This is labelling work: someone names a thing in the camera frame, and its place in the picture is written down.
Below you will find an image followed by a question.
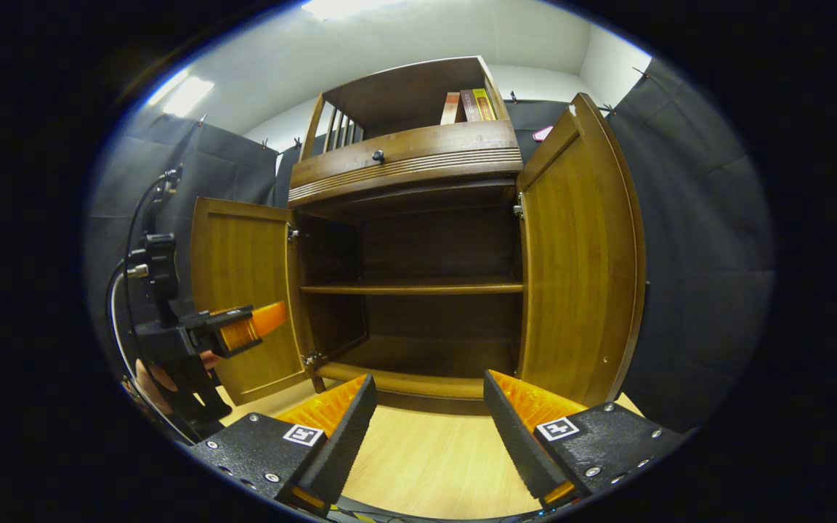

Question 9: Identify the ceiling light panel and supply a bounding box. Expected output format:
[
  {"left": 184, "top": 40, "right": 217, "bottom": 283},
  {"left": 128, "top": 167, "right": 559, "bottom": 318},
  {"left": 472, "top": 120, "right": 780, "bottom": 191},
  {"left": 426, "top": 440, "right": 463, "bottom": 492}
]
[{"left": 146, "top": 69, "right": 216, "bottom": 118}]

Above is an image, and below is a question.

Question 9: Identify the wooden drawer with black knob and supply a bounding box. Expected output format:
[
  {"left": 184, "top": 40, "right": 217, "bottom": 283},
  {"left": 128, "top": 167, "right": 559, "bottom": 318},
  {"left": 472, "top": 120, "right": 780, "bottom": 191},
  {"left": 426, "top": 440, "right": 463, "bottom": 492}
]
[{"left": 289, "top": 120, "right": 523, "bottom": 208}]

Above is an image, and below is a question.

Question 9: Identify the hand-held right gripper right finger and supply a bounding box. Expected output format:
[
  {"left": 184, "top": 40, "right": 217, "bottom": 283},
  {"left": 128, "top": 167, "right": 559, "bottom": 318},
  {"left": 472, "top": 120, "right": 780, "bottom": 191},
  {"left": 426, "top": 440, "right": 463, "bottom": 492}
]
[{"left": 482, "top": 369, "right": 688, "bottom": 509}]

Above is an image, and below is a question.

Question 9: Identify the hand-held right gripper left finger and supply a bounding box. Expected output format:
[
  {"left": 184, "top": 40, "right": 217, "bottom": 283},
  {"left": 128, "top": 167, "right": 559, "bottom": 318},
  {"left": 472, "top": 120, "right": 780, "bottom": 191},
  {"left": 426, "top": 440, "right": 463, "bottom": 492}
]
[{"left": 187, "top": 373, "right": 378, "bottom": 509}]

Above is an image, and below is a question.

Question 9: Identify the black backdrop cloth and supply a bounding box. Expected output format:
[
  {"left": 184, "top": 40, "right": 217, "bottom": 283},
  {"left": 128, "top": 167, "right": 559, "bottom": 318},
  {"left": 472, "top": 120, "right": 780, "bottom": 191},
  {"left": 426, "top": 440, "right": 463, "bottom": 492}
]
[{"left": 84, "top": 58, "right": 775, "bottom": 437}]

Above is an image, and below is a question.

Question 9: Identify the white cable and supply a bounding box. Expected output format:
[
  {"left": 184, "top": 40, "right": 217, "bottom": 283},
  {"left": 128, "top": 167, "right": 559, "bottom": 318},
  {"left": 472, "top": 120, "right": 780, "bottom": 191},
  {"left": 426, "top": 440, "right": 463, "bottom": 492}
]
[{"left": 105, "top": 263, "right": 198, "bottom": 445}]

